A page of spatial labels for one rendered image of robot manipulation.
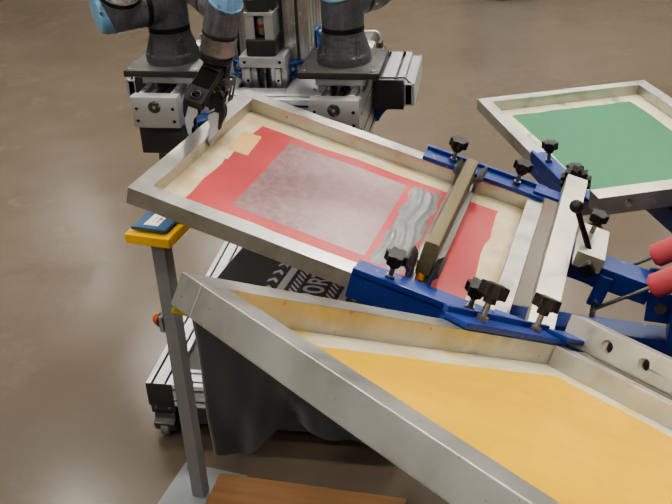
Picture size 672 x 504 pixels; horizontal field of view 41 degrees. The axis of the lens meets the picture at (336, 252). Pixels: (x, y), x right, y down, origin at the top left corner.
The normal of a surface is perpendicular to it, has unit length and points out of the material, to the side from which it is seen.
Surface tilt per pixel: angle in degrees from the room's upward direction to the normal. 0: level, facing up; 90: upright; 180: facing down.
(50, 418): 0
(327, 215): 16
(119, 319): 0
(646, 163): 0
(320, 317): 90
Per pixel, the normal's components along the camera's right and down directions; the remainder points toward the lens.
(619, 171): -0.04, -0.87
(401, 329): 0.66, 0.35
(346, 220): 0.21, -0.80
